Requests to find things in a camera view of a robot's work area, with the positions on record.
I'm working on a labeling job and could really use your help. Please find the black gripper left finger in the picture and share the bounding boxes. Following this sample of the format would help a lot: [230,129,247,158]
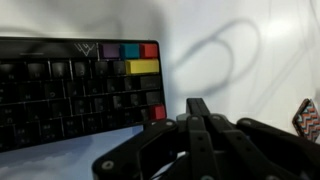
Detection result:
[91,97,214,180]

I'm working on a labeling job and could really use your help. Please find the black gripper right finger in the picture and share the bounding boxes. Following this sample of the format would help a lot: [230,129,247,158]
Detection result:
[198,98,320,180]

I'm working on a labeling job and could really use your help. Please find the black keyboard with coloured keys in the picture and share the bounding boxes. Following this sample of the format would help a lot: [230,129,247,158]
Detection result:
[0,36,168,154]

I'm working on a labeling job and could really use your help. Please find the zigzag patterned card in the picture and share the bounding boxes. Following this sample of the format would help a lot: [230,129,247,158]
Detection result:
[292,98,320,144]

